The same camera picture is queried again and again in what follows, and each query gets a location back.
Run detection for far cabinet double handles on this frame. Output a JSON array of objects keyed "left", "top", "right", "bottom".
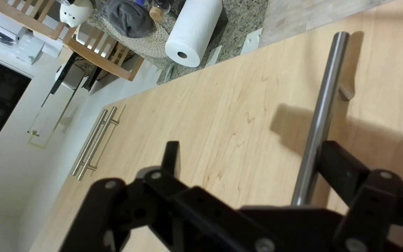
[{"left": 71, "top": 106, "right": 118, "bottom": 180}]

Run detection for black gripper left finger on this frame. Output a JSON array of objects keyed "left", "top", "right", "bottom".
[{"left": 60, "top": 141, "right": 179, "bottom": 252}]

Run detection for steel cabinet door handle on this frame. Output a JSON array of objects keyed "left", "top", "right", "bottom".
[{"left": 291, "top": 30, "right": 350, "bottom": 205}]

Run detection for white paper towel roll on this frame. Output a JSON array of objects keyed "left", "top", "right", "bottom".
[{"left": 165, "top": 0, "right": 223, "bottom": 67}]

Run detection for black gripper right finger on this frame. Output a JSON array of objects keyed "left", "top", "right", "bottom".
[{"left": 316, "top": 141, "right": 403, "bottom": 252}]

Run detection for cabinet door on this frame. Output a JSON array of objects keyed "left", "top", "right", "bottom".
[{"left": 27, "top": 0, "right": 403, "bottom": 252}]

